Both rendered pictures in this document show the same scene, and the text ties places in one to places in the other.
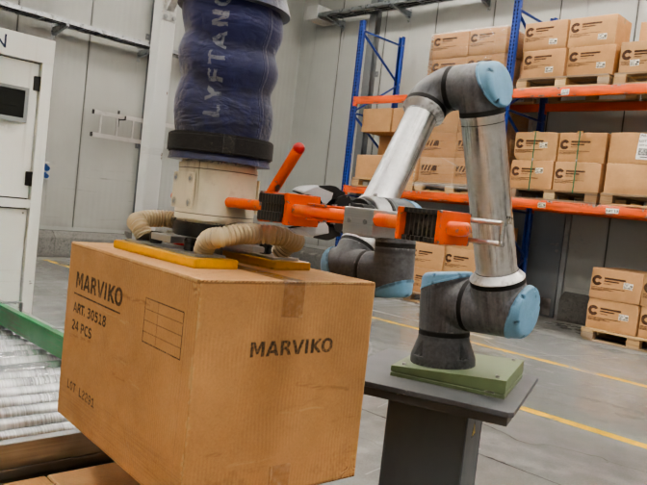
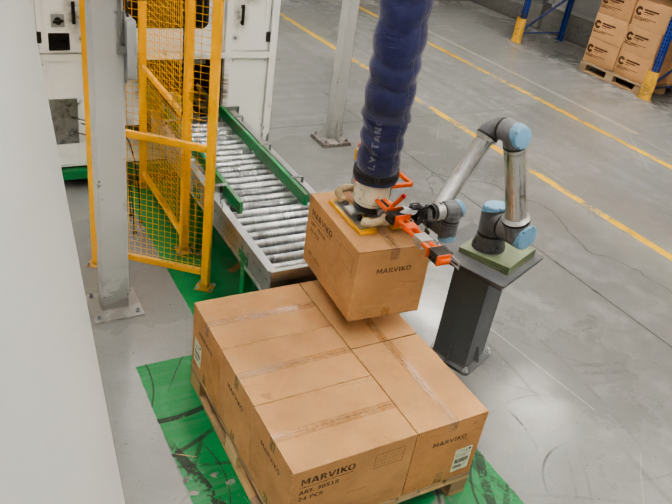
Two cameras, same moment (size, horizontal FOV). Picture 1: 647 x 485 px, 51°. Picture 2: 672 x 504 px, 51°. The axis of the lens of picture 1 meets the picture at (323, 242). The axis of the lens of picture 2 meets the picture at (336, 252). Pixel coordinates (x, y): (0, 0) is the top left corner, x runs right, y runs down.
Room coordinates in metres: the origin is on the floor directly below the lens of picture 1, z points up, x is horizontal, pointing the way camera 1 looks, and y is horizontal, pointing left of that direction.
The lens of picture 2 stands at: (-1.65, -0.26, 2.73)
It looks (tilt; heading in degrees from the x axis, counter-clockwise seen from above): 31 degrees down; 11
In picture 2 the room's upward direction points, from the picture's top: 9 degrees clockwise
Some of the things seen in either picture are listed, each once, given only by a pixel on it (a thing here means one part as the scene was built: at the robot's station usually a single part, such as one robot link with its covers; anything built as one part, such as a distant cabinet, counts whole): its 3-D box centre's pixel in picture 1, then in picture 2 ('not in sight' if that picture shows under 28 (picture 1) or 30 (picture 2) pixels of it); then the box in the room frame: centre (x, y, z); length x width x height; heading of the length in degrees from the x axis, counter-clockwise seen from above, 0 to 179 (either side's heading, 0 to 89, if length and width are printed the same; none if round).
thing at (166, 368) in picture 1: (204, 351); (363, 251); (1.46, 0.23, 0.87); 0.60 x 0.40 x 0.40; 40
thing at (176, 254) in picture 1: (172, 246); (352, 213); (1.41, 0.31, 1.09); 0.34 x 0.10 x 0.05; 43
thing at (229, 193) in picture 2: not in sight; (194, 155); (2.58, 1.72, 0.60); 1.60 x 0.10 x 0.09; 44
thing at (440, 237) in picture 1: (432, 225); (438, 255); (1.03, -0.16, 1.20); 0.08 x 0.07 x 0.05; 43
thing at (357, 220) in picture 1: (370, 221); (422, 240); (1.14, -0.07, 1.19); 0.07 x 0.07 x 0.04; 43
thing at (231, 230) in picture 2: not in sight; (202, 191); (2.28, 1.51, 0.50); 2.31 x 0.05 x 0.19; 44
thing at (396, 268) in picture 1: (389, 269); (446, 229); (1.51, -0.15, 1.08); 0.12 x 0.09 x 0.12; 48
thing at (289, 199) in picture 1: (289, 209); (398, 216); (1.29, 0.07, 1.20); 0.10 x 0.08 x 0.06; 133
